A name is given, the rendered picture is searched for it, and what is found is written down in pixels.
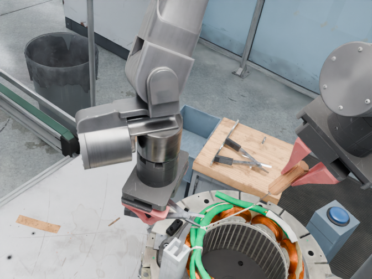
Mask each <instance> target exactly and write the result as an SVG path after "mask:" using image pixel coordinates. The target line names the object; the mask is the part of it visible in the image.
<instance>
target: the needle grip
mask: <svg viewBox="0 0 372 279"><path fill-rule="evenodd" d="M307 172H309V167H308V165H307V164H306V163H305V161H299V162H298V163H297V164H296V165H295V166H294V167H292V168H291V169H290V170H289V171H287V172H286V173H284V174H283V175H280V176H279V177H278V178H276V179H275V180H274V181H273V182H272V183H270V184H269V185H268V191H269V192H270V193H271V194H272V195H279V194H280V193H282V192H283V191H284V190H285V189H287V188H288V187H289V186H290V185H291V184H292V183H293V182H295V181H296V180H297V179H299V178H300V177H302V176H304V175H305V174H306V173H307Z"/></svg>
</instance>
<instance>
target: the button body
mask: <svg viewBox="0 0 372 279"><path fill-rule="evenodd" d="M333 206H336V207H340V208H342V209H344V210H345V211H346V212H347V213H348V215H349V217H350V222H349V224H348V225H347V226H337V225H335V224H333V223H332V222H331V221H330V220H329V219H328V217H327V210H328V208H330V207H333ZM359 224H360V222H359V221H358V220H357V219H356V218H355V217H354V216H353V215H352V214H351V213H350V212H348V211H347V210H346V209H345V208H344V207H343V206H342V205H341V204H340V203H338V202H337V201H336V200H334V201H332V202H331V203H329V204H327V205H325V206H324V207H322V208H320V209H318V210H317V211H315V213H314V214H313V216H312V217H311V219H310V221H309V223H308V224H307V226H306V229H307V230H308V231H309V232H310V234H311V235H312V236H313V237H314V239H315V240H316V242H317V243H318V245H319V246H320V248H321V249H322V251H323V253H324V255H325V257H326V259H327V261H328V262H327V263H326V264H329V263H330V262H331V260H332V259H333V257H334V256H335V255H336V254H337V252H338V251H339V250H340V248H341V247H342V246H343V245H344V243H345V242H346V241H347V239H348V238H349V237H350V235H351V234H352V233H353V231H354V230H355V229H356V228H357V226H358V225H359Z"/></svg>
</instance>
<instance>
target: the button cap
mask: <svg viewBox="0 0 372 279"><path fill-rule="evenodd" d="M329 215H330V217H331V218H332V219H333V220H334V221H335V222H337V223H340V224H345V223H346V222H347V221H348V219H349V215H348V213H347V212H346V211H345V210H344V209H342V208H340V207H333V208H331V210H330V211H329Z"/></svg>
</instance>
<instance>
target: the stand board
mask: <svg viewBox="0 0 372 279"><path fill-rule="evenodd" d="M235 123H236V122H235V121H232V120H230V119H228V118H225V117H224V118H223V120H222V121H221V122H220V124H219V125H218V127H217V128H216V130H215V131H214V133H213V134H212V136H211V137H210V138H209V140H208V141H207V143H206V144H205V146H204V147H203V149H202V150H201V151H200V153H199V154H198V156H197V158H196V159H195V161H194V162H193V167H192V169H193V170H196V171H198V172H201V173H203V174H205V175H207V176H209V177H212V178H214V179H216V180H218V181H220V182H223V183H225V184H227V185H229V186H231V187H234V188H236V189H238V190H240V191H242V192H245V193H248V194H252V195H255V196H257V197H260V199H262V198H263V197H264V196H265V195H267V194H268V185H269V184H270V183H272V182H273V181H274V180H275V179H276V178H278V177H279V176H280V175H281V171H282V170H283V168H284V167H285V165H286V164H287V163H288V161H289V160H290V156H291V153H292V150H293V146H294V145H292V144H289V143H287V142H285V141H282V140H280V139H277V138H274V137H272V136H269V135H267V134H265V133H262V132H260V131H257V130H255V129H253V128H250V127H247V126H245V125H242V124H240V123H239V124H238V125H237V127H236V129H235V130H234V132H233V133H232V135H231V137H230V139H231V140H233V141H234V142H236V143H238V144H239V145H241V148H242V149H244V150H245V151H246V152H247V153H248V154H249V155H251V156H252V157H253V158H255V159H256V160H257V161H258V162H261V163H264V164H268V165H270V166H272V167H271V168H270V167H265V166H262V168H264V169H265V170H267V171H268V172H269V174H268V173H266V172H264V171H262V170H260V169H258V168H257V167H252V169H251V171H250V173H249V174H248V173H247V171H248V169H249V166H242V165H236V164H232V165H231V166H230V165H227V164H223V163H219V162H214V164H213V166H212V167H209V166H210V162H211V161H212V159H213V158H214V156H215V155H216V153H217V151H218V150H219V148H220V147H221V145H222V143H223V142H224V140H225V139H226V137H227V136H228V134H229V132H230V131H231V129H232V128H233V126H234V124H235ZM264 137H266V140H265V143H264V144H263V147H262V149H259V148H260V145H261V143H262V141H263V139H264ZM219 155H220V156H225V157H229V158H233V159H234V160H238V161H248V162H250V160H249V159H247V158H246V157H244V156H242V153H240V152H237V151H236V150H234V149H233V148H231V147H230V146H228V145H225V146H224V148H223V150H222V151H221V153H220V154H219ZM281 194H282V193H280V194H279V195H272V194H271V195H270V194H269V195H267V196H266V197H265V198H263V199H262V200H263V201H265V202H268V201H270V202H272V203H274V204H276V205H277V204H278V202H279V200H280V197H281Z"/></svg>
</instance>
